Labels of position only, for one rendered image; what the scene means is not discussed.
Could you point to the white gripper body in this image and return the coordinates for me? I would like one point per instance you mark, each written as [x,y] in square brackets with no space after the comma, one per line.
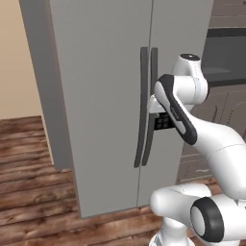
[154,105]

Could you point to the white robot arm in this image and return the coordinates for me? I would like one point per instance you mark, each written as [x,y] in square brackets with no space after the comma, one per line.
[221,150]

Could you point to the wide grey fridge door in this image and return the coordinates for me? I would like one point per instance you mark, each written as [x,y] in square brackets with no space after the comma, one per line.
[96,96]

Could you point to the narrow grey fridge door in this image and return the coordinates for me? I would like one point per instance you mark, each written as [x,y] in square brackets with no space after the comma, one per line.
[179,32]

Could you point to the grey fridge body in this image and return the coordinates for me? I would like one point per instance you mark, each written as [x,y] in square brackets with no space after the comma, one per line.
[41,80]

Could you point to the grey-brown cupboard run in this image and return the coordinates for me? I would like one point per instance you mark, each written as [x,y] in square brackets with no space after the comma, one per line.
[230,105]

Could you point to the black built-in oven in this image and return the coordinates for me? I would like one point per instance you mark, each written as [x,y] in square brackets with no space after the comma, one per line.
[224,57]

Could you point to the grey-brown cupboard above oven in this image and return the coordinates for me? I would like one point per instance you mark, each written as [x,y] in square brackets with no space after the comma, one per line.
[229,12]

